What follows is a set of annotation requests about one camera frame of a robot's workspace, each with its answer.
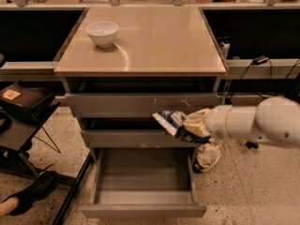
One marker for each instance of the grey bottom drawer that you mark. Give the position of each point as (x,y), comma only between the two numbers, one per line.
(144,183)

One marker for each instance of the black shoe on foot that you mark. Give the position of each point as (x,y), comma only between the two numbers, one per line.
(20,202)

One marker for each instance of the black power adapter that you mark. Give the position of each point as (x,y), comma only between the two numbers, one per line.
(259,60)

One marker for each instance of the black floor bar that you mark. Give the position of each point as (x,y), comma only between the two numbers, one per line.
(59,219)

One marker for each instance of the grey drawer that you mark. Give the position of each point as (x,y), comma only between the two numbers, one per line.
(143,138)
(144,183)
(93,105)

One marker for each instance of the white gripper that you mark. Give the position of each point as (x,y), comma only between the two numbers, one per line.
(217,122)

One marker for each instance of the grey drawer cabinet with top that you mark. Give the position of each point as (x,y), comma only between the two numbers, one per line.
(158,49)

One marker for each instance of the blue chip bag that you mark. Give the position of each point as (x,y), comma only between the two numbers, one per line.
(173,121)

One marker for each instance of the crumpled beige cloth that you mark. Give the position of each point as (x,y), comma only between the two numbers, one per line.
(208,156)

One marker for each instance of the white ceramic bowl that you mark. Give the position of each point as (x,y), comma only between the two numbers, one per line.
(103,34)

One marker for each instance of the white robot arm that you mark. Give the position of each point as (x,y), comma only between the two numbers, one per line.
(275,121)

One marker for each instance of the grey top drawer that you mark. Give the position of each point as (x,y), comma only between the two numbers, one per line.
(93,105)

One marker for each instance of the black chair with label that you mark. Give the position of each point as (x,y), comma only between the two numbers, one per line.
(25,110)

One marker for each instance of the grey middle drawer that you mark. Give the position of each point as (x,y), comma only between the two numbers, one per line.
(143,138)

